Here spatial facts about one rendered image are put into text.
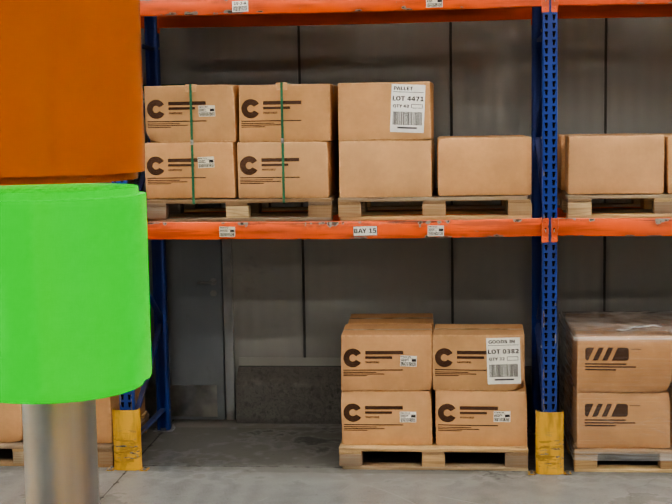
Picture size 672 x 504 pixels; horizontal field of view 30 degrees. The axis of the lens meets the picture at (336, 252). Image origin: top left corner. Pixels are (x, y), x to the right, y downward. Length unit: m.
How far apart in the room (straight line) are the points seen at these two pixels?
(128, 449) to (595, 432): 2.97
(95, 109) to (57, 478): 0.10
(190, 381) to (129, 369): 9.18
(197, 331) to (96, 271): 9.11
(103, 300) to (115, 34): 0.07
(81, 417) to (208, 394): 9.16
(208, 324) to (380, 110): 2.42
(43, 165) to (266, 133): 7.66
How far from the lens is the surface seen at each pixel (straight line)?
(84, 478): 0.35
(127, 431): 8.24
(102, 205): 0.32
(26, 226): 0.32
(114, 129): 0.32
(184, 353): 9.48
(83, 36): 0.32
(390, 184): 7.88
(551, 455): 8.03
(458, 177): 7.87
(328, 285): 9.29
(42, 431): 0.34
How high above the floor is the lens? 2.23
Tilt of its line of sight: 6 degrees down
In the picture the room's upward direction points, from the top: 1 degrees counter-clockwise
